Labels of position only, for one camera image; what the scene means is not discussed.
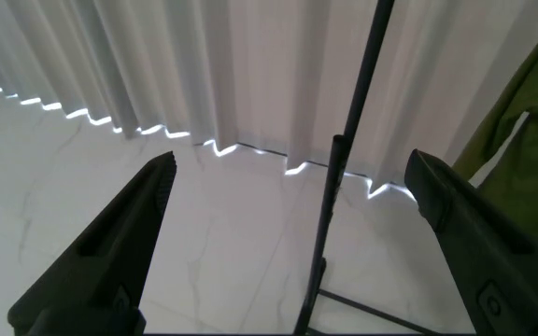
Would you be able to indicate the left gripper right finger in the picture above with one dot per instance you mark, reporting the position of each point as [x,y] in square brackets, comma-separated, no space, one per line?
[498,266]

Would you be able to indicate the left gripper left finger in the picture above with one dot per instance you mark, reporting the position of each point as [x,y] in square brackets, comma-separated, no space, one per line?
[91,270]

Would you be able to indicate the green printed shirt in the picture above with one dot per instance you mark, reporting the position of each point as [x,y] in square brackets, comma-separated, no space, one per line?
[530,177]

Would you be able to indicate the black clothes rack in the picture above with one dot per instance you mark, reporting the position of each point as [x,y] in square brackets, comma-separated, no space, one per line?
[367,70]

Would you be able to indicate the white curtain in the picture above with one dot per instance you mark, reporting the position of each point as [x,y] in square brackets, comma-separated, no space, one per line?
[203,70]

